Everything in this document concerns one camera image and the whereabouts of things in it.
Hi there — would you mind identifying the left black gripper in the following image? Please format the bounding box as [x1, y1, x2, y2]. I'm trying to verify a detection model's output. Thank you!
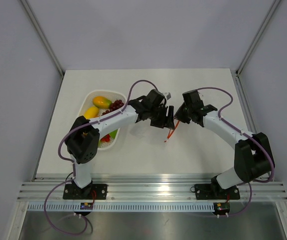
[148, 104, 174, 130]

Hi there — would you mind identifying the clear zip top bag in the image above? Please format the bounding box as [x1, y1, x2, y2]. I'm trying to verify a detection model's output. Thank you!
[164, 120, 180, 143]

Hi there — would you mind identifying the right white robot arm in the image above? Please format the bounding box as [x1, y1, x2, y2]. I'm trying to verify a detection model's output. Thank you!
[174, 89, 275, 198]

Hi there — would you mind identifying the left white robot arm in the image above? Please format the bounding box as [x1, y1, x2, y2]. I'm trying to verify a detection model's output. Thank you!
[64, 89, 175, 199]

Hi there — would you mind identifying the purple grape bunch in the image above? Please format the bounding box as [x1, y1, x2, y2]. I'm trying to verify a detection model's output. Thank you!
[102, 99, 124, 115]

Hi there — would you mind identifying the red strawberry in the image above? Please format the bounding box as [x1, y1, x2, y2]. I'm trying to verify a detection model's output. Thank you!
[100, 134, 111, 143]

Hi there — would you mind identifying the orange green mango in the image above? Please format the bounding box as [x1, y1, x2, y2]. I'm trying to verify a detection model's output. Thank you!
[92, 96, 112, 109]

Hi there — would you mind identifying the white perforated fruit basket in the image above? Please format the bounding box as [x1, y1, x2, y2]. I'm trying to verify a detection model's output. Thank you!
[79, 90, 127, 151]

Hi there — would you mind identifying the right controller board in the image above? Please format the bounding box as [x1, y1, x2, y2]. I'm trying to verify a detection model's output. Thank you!
[213, 202, 231, 218]

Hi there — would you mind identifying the controller board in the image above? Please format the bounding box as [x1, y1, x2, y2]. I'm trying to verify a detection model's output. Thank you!
[213, 202, 231, 218]
[80, 202, 94, 211]

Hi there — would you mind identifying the left controller board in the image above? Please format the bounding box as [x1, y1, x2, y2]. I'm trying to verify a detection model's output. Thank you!
[80, 202, 94, 211]

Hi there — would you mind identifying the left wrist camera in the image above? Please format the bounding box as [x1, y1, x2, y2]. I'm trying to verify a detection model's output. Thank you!
[163, 92, 171, 100]

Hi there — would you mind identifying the right side aluminium rail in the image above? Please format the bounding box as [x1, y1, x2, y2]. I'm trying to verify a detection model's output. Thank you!
[233, 71, 274, 182]

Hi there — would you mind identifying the aluminium rail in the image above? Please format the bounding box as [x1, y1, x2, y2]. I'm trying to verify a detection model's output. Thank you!
[17, 174, 287, 203]
[233, 71, 274, 182]

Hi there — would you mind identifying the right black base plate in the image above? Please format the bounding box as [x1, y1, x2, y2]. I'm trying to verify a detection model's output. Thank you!
[190, 183, 241, 200]

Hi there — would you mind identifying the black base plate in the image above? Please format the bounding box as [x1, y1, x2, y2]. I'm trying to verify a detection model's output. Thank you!
[62, 183, 108, 200]
[190, 183, 241, 200]

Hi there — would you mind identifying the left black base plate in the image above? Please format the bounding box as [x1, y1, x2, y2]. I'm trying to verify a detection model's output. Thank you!
[62, 183, 108, 200]

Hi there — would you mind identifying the right aluminium frame post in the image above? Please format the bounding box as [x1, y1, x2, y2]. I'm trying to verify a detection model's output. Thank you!
[235, 0, 283, 77]

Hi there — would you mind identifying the aluminium frame post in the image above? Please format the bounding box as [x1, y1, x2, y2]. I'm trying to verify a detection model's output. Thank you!
[18, 0, 65, 79]
[235, 0, 283, 77]

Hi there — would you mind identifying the white slotted cable duct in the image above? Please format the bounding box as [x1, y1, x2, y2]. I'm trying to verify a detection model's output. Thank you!
[27, 201, 214, 213]

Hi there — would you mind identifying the aluminium front rail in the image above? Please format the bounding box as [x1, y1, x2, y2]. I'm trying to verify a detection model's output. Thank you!
[17, 174, 287, 203]

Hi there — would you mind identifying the left aluminium frame post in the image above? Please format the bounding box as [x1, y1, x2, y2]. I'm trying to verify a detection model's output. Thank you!
[18, 0, 65, 79]

